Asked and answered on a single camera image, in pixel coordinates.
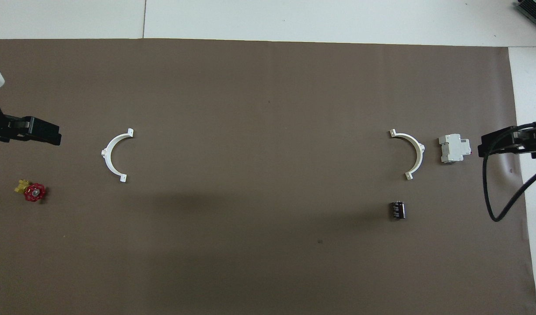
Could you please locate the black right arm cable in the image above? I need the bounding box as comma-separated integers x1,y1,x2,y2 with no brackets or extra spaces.
482,122,536,222

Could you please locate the white circuit breaker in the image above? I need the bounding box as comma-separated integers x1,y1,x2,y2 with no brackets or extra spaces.
438,133,472,164

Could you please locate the brass valve with red handwheel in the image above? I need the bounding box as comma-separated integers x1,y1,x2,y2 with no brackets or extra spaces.
15,178,46,202

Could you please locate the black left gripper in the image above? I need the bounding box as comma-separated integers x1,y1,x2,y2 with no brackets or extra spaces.
0,98,62,146

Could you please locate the brown paper table mat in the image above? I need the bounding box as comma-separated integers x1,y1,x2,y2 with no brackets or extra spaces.
0,38,536,315

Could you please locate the small black connector block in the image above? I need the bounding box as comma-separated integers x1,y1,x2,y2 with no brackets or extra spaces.
389,200,406,221

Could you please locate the white half-ring pipe clamp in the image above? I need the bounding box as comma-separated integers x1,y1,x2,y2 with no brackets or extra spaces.
101,128,134,183
389,129,426,181

